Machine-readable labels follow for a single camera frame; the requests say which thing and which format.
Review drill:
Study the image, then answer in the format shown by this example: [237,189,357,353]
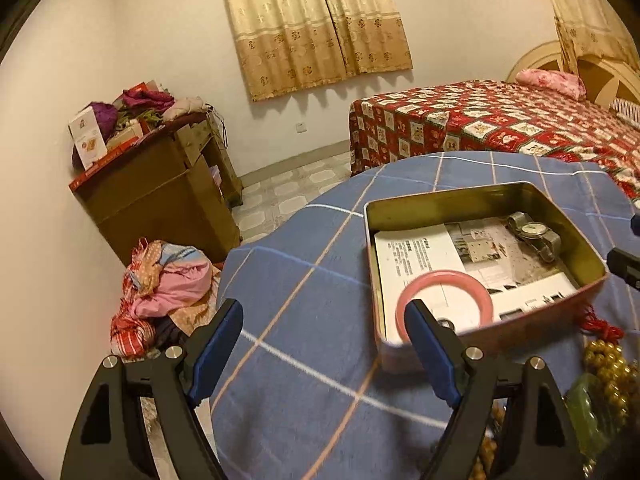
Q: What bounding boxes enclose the green jade bangle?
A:
[564,373,616,460]

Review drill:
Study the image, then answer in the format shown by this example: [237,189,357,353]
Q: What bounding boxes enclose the silver wristwatch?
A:
[506,211,562,263]

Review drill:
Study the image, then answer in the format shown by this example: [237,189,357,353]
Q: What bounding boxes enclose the striped pillow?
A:
[611,98,640,130]

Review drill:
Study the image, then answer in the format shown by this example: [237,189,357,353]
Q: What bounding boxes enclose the printed paper leaflet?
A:
[373,217,577,346]

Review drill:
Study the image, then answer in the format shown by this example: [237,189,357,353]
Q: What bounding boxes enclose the pink Genji tin box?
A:
[363,181,608,374]

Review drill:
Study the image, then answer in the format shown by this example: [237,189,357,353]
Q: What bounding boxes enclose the pink bangle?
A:
[394,270,494,342]

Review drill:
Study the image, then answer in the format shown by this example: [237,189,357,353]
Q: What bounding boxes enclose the cream wooden headboard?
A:
[506,40,640,107]

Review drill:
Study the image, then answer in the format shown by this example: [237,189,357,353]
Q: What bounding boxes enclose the pink pillow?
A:
[515,68,587,102]

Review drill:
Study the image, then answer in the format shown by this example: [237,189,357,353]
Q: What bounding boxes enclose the pile of clothes on floor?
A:
[110,238,222,360]

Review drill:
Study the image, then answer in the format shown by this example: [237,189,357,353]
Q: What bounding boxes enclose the bed with red patterned cover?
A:
[349,80,639,200]

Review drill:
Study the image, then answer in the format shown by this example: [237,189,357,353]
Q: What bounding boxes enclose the blue plaid tablecloth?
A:
[210,152,639,479]

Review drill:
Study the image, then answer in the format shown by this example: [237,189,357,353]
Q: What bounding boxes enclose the beige side curtain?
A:
[551,0,639,74]

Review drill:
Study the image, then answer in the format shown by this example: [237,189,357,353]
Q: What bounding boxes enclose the brown wooden desk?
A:
[70,112,242,264]

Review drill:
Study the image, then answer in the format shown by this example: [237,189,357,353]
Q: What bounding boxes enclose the white product box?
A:
[68,106,107,169]

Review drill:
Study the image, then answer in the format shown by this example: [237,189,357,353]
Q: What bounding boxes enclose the clutter pile on desk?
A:
[89,84,212,151]

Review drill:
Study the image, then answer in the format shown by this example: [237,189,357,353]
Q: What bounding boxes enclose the beige window curtain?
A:
[227,0,412,102]

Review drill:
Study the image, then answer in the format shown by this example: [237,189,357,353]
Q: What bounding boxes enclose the red tassel cord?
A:
[572,301,626,345]

